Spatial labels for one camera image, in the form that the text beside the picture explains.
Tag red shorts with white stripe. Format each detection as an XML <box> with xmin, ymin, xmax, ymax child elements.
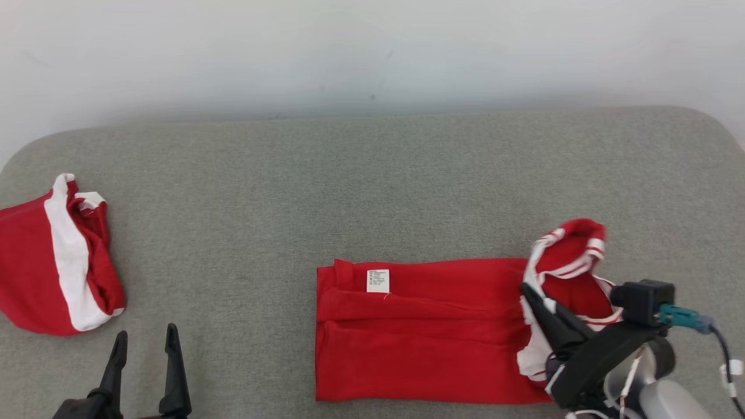
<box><xmin>0</xmin><ymin>173</ymin><xmax>127</xmax><ymax>337</ymax></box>

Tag red white-trimmed basketball jersey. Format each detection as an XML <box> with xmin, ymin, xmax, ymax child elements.
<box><xmin>315</xmin><ymin>218</ymin><xmax>624</xmax><ymax>406</ymax></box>

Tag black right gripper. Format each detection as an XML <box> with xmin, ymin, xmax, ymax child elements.
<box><xmin>519</xmin><ymin>282</ymin><xmax>676</xmax><ymax>411</ymax></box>

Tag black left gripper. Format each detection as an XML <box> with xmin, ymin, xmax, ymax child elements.
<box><xmin>52</xmin><ymin>322</ymin><xmax>193</xmax><ymax>419</ymax></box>

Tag black cable with teal connector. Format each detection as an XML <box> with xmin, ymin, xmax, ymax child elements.
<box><xmin>658</xmin><ymin>303</ymin><xmax>745</xmax><ymax>417</ymax></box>

